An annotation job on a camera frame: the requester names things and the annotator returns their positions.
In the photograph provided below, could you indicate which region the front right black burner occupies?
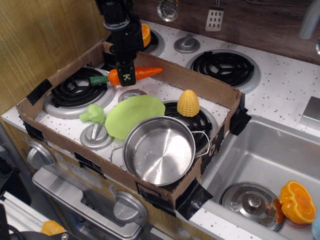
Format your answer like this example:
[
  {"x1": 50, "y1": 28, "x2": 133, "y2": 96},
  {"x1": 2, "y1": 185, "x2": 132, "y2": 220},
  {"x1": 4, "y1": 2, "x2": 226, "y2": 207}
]
[{"x1": 163, "y1": 100, "x2": 219, "y2": 155}]

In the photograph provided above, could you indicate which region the hanging metal strainer spoon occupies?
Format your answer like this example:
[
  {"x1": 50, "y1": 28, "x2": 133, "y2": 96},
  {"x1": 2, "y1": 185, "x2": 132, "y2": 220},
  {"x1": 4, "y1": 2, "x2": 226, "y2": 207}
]
[{"x1": 157, "y1": 0, "x2": 179, "y2": 22}]

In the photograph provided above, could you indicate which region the stainless steel sink basin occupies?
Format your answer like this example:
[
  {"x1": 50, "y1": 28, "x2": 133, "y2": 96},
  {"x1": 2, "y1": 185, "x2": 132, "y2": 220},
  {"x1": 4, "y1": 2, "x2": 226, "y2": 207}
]
[{"x1": 201, "y1": 114, "x2": 320, "y2": 240}]

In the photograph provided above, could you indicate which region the front left black burner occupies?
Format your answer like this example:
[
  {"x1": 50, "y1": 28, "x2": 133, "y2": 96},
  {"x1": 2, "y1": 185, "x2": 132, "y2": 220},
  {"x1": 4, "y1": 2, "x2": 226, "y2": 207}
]
[{"x1": 43, "y1": 67, "x2": 116, "y2": 120}]

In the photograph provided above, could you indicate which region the right silver oven knob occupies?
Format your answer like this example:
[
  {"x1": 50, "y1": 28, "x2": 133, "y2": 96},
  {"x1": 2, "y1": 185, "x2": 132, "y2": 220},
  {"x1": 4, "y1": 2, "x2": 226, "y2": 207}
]
[{"x1": 113, "y1": 191, "x2": 148, "y2": 224}]

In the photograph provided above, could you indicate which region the back right black burner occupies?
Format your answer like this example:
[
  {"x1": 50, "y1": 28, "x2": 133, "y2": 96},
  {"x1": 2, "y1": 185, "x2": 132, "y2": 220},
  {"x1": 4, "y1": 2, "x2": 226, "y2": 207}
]
[{"x1": 186, "y1": 49, "x2": 262, "y2": 94}]

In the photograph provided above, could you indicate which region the silver stovetop knob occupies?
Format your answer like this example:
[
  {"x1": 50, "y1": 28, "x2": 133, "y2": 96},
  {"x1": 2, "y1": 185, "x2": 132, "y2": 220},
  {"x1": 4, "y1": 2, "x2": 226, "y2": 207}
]
[
  {"x1": 118, "y1": 89, "x2": 146, "y2": 103},
  {"x1": 173, "y1": 34, "x2": 201, "y2": 54},
  {"x1": 80, "y1": 122, "x2": 114, "y2": 150}
]

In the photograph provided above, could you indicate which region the silver oven door handle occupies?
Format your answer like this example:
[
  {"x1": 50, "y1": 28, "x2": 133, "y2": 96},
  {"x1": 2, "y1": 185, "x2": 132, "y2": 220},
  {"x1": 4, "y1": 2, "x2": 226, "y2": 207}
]
[{"x1": 32, "y1": 168, "x2": 143, "y2": 240}]

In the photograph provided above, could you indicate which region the orange toy carrot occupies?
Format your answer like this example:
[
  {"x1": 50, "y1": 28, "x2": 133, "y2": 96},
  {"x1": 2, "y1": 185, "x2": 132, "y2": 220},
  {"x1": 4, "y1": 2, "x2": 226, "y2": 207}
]
[{"x1": 89, "y1": 67, "x2": 163, "y2": 86}]

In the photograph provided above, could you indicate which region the orange toy pumpkin half in sink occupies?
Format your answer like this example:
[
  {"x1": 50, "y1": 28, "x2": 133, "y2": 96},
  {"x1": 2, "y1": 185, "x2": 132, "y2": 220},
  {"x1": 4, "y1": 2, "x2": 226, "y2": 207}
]
[{"x1": 279, "y1": 180, "x2": 317, "y2": 225}]

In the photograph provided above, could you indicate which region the silver faucet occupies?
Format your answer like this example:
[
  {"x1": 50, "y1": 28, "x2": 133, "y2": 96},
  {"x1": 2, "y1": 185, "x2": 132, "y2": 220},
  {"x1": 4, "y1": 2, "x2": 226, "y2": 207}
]
[{"x1": 298, "y1": 0, "x2": 320, "y2": 40}]

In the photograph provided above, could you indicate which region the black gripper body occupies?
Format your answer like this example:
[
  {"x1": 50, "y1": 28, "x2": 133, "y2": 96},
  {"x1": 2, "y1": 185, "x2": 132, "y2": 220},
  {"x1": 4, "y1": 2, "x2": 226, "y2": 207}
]
[{"x1": 109, "y1": 16, "x2": 144, "y2": 65}]

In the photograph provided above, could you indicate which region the stainless steel pot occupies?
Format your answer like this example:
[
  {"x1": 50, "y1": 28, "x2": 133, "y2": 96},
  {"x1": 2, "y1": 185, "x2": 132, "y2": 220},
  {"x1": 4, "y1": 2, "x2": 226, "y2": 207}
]
[{"x1": 120, "y1": 116, "x2": 200, "y2": 187}]

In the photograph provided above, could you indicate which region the orange toy pumpkin half on burner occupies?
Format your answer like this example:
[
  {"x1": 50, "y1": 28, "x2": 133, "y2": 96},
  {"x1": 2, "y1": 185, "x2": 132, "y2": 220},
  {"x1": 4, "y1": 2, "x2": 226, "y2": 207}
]
[{"x1": 141, "y1": 23, "x2": 151, "y2": 48}]

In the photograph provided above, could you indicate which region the silver stovetop knob back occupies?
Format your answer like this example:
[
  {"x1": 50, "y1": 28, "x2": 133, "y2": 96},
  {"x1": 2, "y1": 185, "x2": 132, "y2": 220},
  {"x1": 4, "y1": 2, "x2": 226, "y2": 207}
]
[{"x1": 173, "y1": 34, "x2": 201, "y2": 54}]

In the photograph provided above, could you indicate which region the silver stovetop knob middle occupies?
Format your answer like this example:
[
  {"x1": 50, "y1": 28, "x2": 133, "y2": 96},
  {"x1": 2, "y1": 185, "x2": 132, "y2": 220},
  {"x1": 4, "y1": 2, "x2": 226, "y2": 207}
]
[{"x1": 118, "y1": 89, "x2": 146, "y2": 103}]

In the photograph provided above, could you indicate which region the steel pot lid in sink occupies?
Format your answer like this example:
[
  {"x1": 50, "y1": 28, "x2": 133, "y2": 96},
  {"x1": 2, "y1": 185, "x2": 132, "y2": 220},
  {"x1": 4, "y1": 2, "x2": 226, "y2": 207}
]
[{"x1": 219, "y1": 182, "x2": 286, "y2": 232}]

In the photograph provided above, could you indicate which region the silver stovetop knob front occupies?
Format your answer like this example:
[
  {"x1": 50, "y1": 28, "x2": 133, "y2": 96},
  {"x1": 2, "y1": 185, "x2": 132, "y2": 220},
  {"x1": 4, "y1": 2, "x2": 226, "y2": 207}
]
[{"x1": 80, "y1": 122, "x2": 114, "y2": 150}]

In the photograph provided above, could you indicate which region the back left black burner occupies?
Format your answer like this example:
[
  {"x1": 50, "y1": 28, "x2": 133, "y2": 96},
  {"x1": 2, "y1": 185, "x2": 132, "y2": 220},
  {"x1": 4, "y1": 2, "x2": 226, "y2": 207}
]
[{"x1": 104, "y1": 28, "x2": 166, "y2": 57}]

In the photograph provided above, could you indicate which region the green toy broccoli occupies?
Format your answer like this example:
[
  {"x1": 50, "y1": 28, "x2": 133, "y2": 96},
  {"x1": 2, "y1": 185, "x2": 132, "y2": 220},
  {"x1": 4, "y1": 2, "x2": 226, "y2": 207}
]
[{"x1": 79, "y1": 104, "x2": 105, "y2": 123}]

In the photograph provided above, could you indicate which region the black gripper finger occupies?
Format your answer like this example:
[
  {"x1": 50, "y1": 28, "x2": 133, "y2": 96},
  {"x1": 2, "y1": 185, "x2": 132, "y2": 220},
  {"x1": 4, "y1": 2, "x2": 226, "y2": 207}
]
[{"x1": 116, "y1": 61, "x2": 136, "y2": 87}]

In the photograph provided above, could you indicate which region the yellow toy corn cob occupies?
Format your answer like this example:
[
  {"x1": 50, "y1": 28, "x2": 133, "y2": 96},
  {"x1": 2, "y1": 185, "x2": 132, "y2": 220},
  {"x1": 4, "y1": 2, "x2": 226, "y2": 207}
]
[{"x1": 177, "y1": 89, "x2": 200, "y2": 117}]

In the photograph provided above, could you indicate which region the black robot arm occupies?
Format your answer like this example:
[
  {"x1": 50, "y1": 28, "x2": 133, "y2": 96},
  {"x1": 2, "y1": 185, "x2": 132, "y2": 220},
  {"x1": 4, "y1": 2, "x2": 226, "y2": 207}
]
[{"x1": 95, "y1": 0, "x2": 145, "y2": 87}]

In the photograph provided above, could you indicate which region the black burner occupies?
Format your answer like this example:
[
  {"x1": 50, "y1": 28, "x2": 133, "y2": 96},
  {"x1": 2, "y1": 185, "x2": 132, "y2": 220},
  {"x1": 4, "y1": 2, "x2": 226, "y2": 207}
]
[
  {"x1": 43, "y1": 67, "x2": 116, "y2": 120},
  {"x1": 104, "y1": 28, "x2": 166, "y2": 57},
  {"x1": 163, "y1": 100, "x2": 219, "y2": 155},
  {"x1": 186, "y1": 49, "x2": 262, "y2": 94}
]

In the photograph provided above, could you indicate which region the black cable bottom left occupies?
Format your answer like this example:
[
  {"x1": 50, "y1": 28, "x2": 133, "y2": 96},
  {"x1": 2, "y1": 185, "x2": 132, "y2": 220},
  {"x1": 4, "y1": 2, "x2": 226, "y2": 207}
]
[{"x1": 0, "y1": 203, "x2": 26, "y2": 240}]

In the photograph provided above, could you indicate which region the orange object bottom left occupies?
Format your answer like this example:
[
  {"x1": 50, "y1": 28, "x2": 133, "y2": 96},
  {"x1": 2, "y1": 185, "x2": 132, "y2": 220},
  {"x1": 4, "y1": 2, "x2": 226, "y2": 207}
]
[{"x1": 40, "y1": 220, "x2": 66, "y2": 236}]

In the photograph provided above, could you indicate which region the silver faucet base block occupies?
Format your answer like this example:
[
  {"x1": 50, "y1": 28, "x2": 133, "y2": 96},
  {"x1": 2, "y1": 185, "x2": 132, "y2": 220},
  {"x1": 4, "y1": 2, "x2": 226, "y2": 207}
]
[{"x1": 299, "y1": 96, "x2": 320, "y2": 131}]

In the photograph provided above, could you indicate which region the hanging metal spatula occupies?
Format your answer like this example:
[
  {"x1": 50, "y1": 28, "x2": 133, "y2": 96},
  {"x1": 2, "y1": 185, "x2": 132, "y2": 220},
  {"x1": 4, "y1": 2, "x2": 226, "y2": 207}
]
[{"x1": 205, "y1": 0, "x2": 224, "y2": 32}]

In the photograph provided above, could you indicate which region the silver oven knob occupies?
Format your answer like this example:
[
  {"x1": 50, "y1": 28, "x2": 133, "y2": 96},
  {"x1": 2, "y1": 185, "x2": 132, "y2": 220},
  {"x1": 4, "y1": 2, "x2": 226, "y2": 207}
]
[
  {"x1": 26, "y1": 141, "x2": 56, "y2": 170},
  {"x1": 113, "y1": 191, "x2": 148, "y2": 224}
]

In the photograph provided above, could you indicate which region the left silver oven knob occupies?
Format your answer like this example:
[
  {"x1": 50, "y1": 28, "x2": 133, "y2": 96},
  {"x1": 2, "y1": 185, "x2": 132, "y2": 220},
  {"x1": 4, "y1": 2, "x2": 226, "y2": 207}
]
[{"x1": 26, "y1": 141, "x2": 56, "y2": 170}]

